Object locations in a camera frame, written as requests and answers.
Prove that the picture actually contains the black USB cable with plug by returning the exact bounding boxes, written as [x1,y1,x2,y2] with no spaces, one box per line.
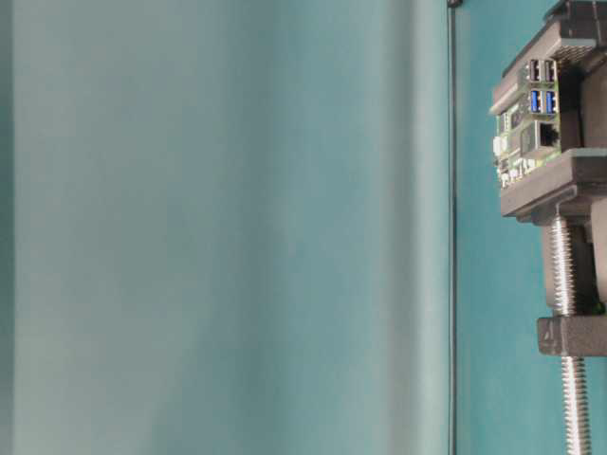
[446,0,469,455]

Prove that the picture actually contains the green Raspberry Pi board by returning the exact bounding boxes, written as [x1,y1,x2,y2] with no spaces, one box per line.
[490,59,561,190]

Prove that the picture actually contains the black machine vise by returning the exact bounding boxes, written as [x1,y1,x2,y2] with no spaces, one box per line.
[491,1,606,357]

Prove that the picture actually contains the silver vise lead screw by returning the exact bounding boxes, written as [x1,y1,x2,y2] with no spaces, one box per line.
[549,214,592,454]

